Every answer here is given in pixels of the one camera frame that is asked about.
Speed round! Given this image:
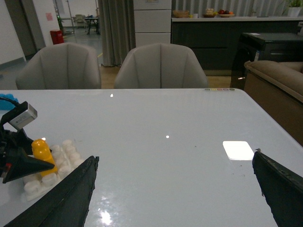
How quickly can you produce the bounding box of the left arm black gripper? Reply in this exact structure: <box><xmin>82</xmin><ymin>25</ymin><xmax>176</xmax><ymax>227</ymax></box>
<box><xmin>0</xmin><ymin>110</ymin><xmax>54</xmax><ymax>183</ymax></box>

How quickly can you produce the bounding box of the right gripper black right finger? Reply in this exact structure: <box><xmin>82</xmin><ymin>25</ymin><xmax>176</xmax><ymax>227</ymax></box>
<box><xmin>252</xmin><ymin>151</ymin><xmax>303</xmax><ymax>227</ymax></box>

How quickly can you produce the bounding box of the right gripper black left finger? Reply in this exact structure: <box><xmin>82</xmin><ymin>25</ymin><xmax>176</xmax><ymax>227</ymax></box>
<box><xmin>6</xmin><ymin>156</ymin><xmax>99</xmax><ymax>227</ymax></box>

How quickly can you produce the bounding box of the yellow two-stud toy block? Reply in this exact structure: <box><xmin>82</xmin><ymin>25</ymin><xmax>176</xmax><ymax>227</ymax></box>
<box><xmin>31</xmin><ymin>139</ymin><xmax>58</xmax><ymax>177</ymax></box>

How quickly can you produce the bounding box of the blue three-stud toy block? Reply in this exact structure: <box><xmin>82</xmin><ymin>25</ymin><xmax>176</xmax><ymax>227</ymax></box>
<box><xmin>0</xmin><ymin>94</ymin><xmax>18</xmax><ymax>110</ymax></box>

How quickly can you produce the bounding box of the brown sofa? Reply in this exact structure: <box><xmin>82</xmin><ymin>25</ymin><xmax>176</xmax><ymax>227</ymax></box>
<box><xmin>244</xmin><ymin>61</ymin><xmax>303</xmax><ymax>145</ymax></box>

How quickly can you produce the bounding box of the left grey armchair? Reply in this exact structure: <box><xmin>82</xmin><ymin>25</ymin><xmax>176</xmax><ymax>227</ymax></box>
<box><xmin>15</xmin><ymin>42</ymin><xmax>101</xmax><ymax>90</ymax></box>

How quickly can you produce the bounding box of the grey armchair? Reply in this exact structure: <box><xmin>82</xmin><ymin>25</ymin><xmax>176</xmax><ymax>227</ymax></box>
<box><xmin>15</xmin><ymin>42</ymin><xmax>101</xmax><ymax>90</ymax></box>
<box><xmin>114</xmin><ymin>43</ymin><xmax>208</xmax><ymax>89</ymax></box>

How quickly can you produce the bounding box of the black box appliance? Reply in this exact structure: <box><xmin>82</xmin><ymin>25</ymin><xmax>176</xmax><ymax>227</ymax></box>
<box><xmin>230</xmin><ymin>33</ymin><xmax>303</xmax><ymax>89</ymax></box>

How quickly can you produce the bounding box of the dark kitchen counter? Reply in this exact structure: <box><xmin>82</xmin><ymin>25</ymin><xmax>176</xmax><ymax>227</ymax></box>
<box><xmin>171</xmin><ymin>17</ymin><xmax>303</xmax><ymax>70</ymax></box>

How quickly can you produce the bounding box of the right grey armchair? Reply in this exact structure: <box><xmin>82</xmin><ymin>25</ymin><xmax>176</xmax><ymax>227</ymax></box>
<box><xmin>114</xmin><ymin>43</ymin><xmax>208</xmax><ymax>89</ymax></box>

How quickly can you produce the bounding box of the grey curtain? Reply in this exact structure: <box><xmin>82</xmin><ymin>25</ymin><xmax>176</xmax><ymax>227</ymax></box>
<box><xmin>98</xmin><ymin>0</ymin><xmax>135</xmax><ymax>67</ymax></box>

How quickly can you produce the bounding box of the potted plant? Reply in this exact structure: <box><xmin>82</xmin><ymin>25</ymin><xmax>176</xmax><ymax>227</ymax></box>
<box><xmin>282</xmin><ymin>0</ymin><xmax>303</xmax><ymax>17</ymax></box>

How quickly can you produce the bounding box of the fruit bowl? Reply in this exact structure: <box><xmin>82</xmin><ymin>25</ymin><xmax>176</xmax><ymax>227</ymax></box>
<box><xmin>218</xmin><ymin>9</ymin><xmax>235</xmax><ymax>17</ymax></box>

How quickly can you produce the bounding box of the white drawer cabinet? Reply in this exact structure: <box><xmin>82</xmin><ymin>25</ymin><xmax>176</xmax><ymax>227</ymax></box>
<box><xmin>133</xmin><ymin>0</ymin><xmax>172</xmax><ymax>47</ymax></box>

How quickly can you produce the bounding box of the wicker basket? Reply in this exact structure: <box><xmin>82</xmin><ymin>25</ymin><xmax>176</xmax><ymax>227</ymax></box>
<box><xmin>172</xmin><ymin>10</ymin><xmax>189</xmax><ymax>18</ymax></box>

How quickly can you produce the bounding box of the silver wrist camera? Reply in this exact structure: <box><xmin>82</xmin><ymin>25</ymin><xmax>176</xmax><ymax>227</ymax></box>
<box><xmin>9</xmin><ymin>101</ymin><xmax>37</xmax><ymax>130</ymax></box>

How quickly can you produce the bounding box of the white studded base plate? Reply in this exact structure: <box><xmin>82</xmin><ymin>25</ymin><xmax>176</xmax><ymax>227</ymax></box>
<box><xmin>22</xmin><ymin>139</ymin><xmax>84</xmax><ymax>201</ymax></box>

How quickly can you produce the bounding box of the black camera cable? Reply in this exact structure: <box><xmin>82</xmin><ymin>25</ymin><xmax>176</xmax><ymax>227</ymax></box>
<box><xmin>0</xmin><ymin>96</ymin><xmax>19</xmax><ymax>106</ymax></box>

